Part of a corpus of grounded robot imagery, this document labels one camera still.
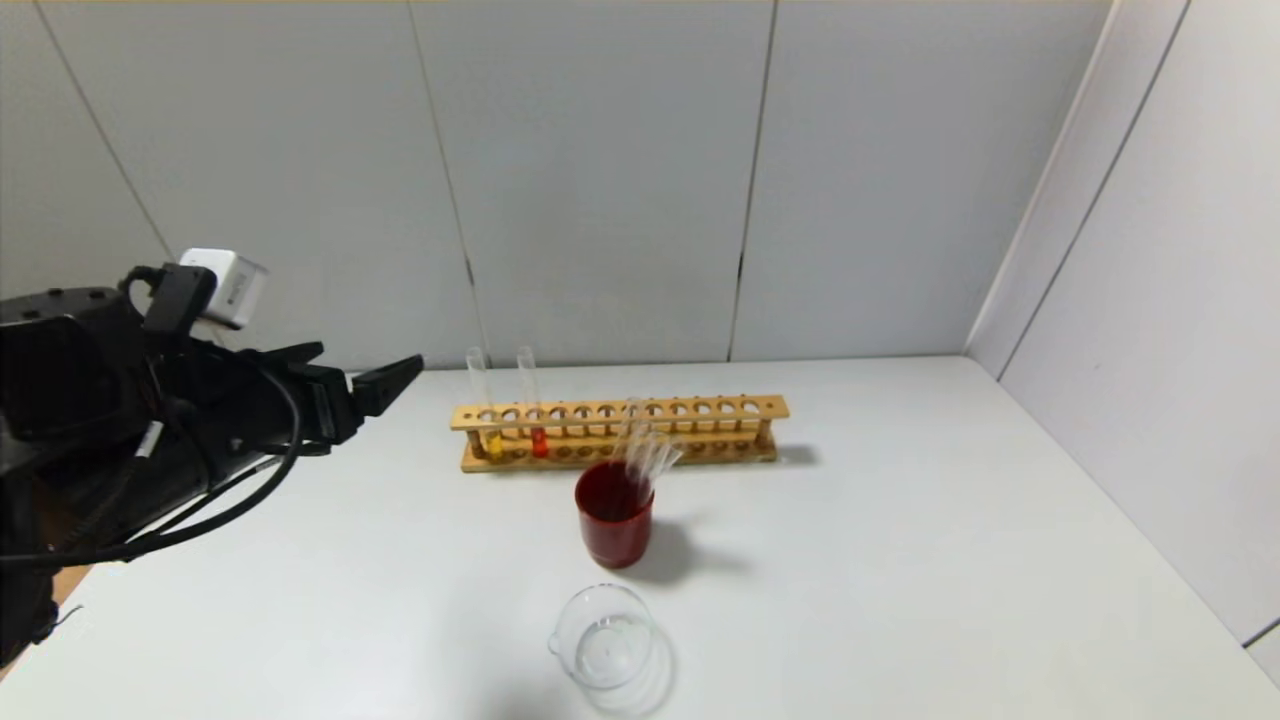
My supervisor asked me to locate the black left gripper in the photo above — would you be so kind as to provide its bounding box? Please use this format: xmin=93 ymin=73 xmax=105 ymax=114
xmin=193 ymin=340 xmax=426 ymax=488

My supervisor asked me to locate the yellow pigment test tube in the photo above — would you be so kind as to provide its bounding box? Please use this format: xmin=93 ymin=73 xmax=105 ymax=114
xmin=466 ymin=346 xmax=504 ymax=461

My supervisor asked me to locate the red pigment test tube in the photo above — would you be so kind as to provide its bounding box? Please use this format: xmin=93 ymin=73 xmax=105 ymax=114
xmin=516 ymin=346 xmax=550 ymax=459

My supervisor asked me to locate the wooden test tube rack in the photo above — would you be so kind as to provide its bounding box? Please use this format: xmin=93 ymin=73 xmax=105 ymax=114
xmin=450 ymin=394 xmax=790 ymax=473

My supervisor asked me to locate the red plastic cup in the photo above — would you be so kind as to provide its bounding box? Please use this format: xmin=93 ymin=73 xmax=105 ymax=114
xmin=575 ymin=460 xmax=656 ymax=571

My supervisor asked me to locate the clear glass beaker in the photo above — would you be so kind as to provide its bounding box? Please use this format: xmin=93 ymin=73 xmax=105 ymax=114
xmin=547 ymin=583 xmax=661 ymax=693

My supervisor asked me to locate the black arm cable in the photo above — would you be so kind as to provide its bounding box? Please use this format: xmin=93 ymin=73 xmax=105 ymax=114
xmin=0 ymin=355 xmax=304 ymax=571

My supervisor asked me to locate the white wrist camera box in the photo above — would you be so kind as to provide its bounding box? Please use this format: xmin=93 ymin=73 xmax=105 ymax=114
xmin=180 ymin=248 xmax=269 ymax=331

